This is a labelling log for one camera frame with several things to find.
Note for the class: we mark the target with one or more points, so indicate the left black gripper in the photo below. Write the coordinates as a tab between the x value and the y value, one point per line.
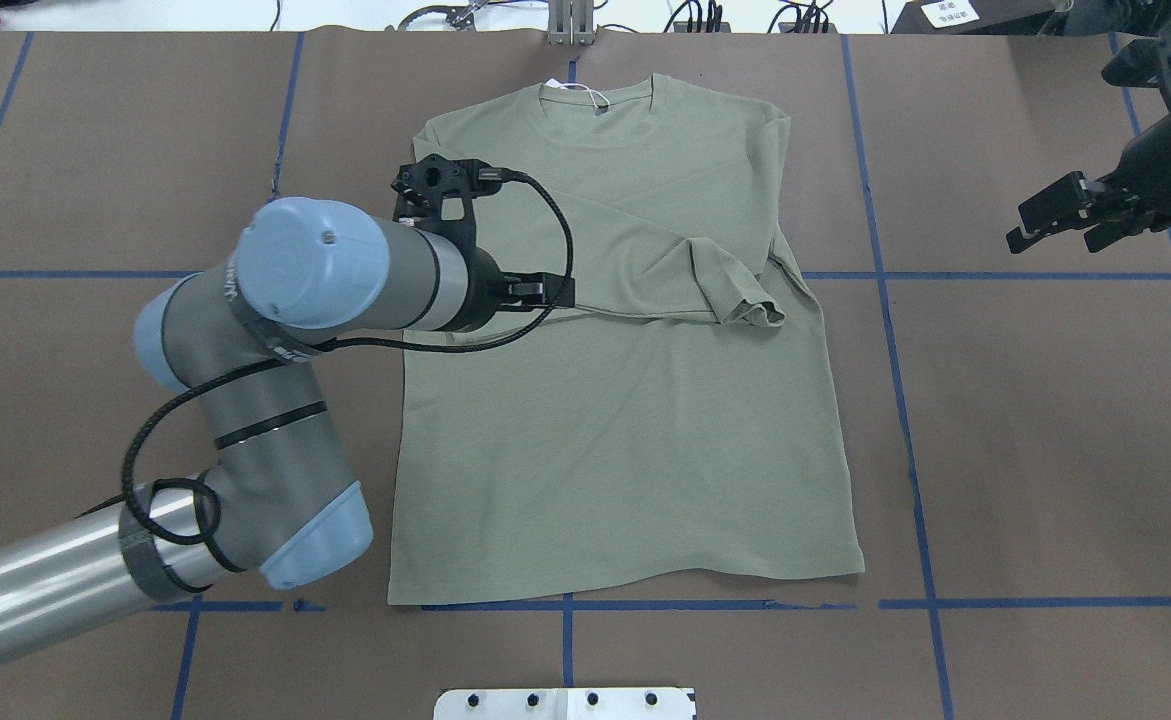
484	290

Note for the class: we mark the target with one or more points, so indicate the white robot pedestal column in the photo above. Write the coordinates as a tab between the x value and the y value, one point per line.
641	702

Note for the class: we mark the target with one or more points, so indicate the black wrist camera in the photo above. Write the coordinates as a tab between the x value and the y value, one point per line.
1144	63
437	195

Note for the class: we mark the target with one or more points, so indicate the black power adapter with label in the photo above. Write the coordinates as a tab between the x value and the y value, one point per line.
1001	18

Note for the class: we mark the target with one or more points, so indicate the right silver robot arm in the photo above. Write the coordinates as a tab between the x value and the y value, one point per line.
1132	199

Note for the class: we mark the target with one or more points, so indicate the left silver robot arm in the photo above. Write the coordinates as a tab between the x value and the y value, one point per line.
244	469

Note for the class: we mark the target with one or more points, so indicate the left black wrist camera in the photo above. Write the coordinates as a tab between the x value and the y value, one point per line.
437	195

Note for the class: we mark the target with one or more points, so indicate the olive green long-sleeve shirt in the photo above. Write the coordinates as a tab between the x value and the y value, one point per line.
681	415

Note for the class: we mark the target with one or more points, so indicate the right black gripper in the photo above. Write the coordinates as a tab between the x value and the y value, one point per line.
1163	162

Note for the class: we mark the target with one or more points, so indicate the aluminium frame post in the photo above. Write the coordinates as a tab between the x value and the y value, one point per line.
571	22

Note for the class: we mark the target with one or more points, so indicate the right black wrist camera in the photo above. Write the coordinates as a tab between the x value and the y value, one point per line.
1144	63

